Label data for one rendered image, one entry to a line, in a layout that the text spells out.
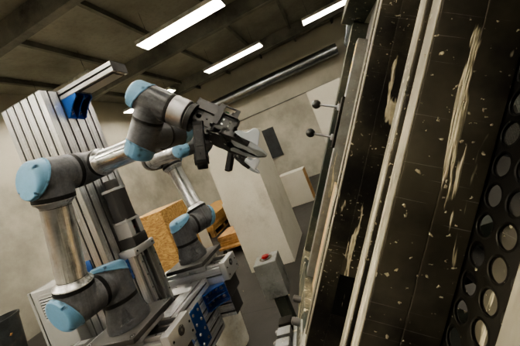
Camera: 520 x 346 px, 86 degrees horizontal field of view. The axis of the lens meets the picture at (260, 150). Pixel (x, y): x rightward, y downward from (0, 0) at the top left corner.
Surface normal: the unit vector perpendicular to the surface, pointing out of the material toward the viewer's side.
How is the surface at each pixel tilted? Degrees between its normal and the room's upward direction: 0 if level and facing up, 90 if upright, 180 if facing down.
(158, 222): 90
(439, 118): 90
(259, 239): 90
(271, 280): 90
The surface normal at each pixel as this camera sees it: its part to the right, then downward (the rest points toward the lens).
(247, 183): -0.25, 0.11
